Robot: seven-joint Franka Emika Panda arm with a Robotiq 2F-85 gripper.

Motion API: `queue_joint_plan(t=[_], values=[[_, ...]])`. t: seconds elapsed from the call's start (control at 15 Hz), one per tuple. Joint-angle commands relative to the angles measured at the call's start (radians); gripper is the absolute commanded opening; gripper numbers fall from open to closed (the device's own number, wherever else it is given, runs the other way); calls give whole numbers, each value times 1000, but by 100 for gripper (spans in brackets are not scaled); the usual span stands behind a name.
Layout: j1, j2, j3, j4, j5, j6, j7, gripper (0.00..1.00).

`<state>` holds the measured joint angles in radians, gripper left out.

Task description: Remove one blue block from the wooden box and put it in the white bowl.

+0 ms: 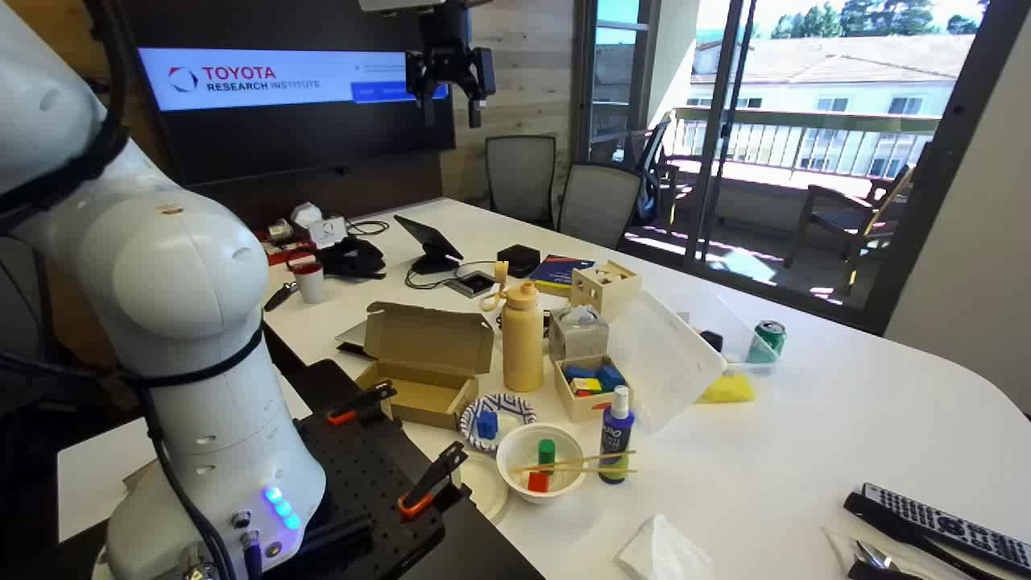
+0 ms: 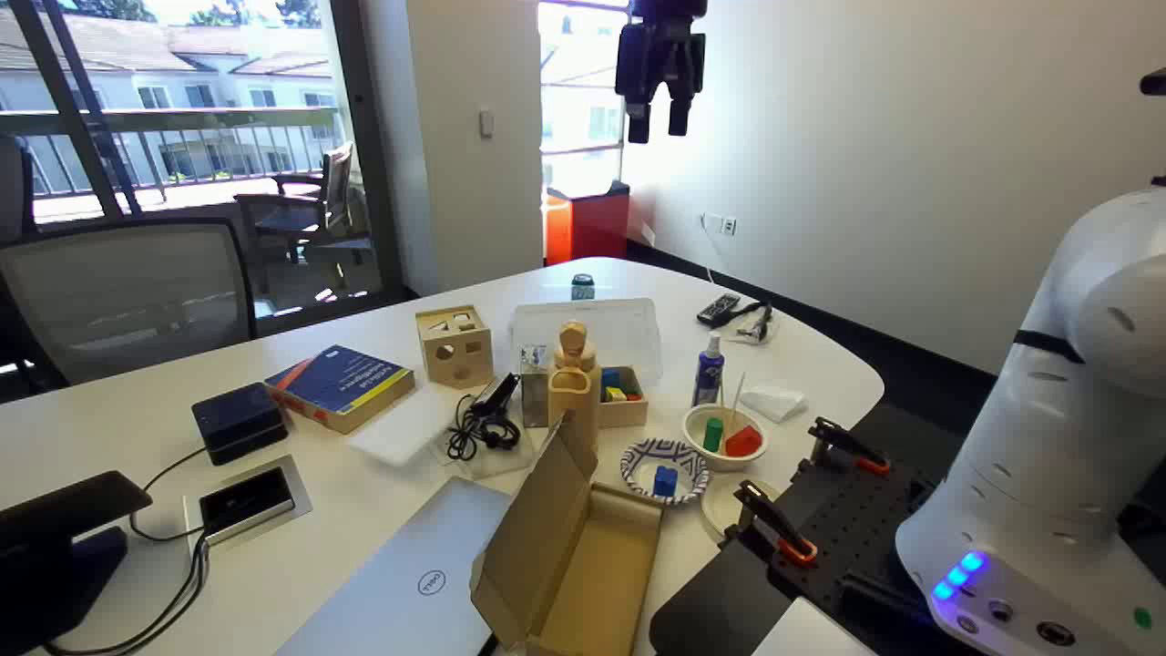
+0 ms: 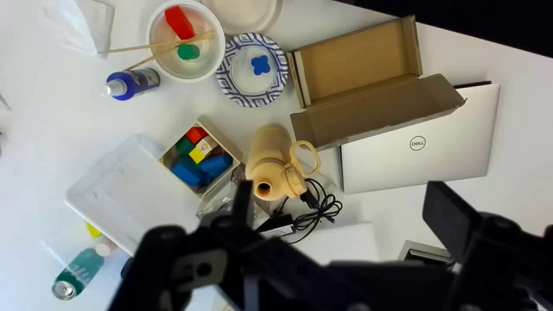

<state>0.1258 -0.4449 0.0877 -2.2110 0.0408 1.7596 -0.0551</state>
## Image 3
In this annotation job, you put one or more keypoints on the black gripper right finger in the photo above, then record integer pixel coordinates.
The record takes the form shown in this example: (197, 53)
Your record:
(454, 226)

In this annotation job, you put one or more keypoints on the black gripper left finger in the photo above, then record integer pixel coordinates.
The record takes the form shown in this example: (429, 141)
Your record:
(190, 265)

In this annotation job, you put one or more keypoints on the yellow block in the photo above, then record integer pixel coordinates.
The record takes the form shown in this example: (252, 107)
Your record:
(199, 157)

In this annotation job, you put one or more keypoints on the small green block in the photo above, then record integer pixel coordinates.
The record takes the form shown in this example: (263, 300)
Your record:
(183, 146)

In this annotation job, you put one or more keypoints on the printed natural wood block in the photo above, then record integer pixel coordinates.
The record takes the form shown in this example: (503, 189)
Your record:
(209, 146)

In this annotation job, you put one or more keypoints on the small wooden box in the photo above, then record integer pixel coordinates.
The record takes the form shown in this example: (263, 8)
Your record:
(225, 141)

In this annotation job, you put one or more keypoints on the orange-red block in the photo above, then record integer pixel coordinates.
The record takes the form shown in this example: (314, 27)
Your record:
(195, 136)

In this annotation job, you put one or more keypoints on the open cardboard box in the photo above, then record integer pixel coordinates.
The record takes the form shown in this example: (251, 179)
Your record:
(356, 63)

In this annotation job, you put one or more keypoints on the white bowl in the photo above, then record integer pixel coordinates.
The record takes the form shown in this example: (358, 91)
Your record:
(157, 58)

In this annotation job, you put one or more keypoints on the blue flower-shaped block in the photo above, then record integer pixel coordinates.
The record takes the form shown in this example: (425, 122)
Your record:
(261, 65)

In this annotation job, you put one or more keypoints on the green cylinder block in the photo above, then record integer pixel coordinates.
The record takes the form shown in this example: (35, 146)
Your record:
(188, 53)

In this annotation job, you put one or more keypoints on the red block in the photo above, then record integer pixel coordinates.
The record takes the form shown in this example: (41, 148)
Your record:
(180, 22)

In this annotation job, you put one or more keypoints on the silver Dell laptop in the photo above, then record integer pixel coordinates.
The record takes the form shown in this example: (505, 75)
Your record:
(437, 157)

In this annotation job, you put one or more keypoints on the yellow sponge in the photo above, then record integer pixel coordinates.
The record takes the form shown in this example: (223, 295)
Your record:
(93, 231)

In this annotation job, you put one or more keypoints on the blue patterned paper plate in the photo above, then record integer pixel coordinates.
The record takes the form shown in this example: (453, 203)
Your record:
(242, 88)

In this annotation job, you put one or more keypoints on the blue spray bottle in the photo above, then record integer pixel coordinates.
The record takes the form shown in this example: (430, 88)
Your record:
(135, 82)

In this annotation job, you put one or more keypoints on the wooden chopstick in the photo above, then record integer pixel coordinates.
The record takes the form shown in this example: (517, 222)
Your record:
(143, 62)
(131, 48)

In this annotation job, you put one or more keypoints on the plain white plate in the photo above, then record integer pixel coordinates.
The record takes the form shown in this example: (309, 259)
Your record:
(242, 15)

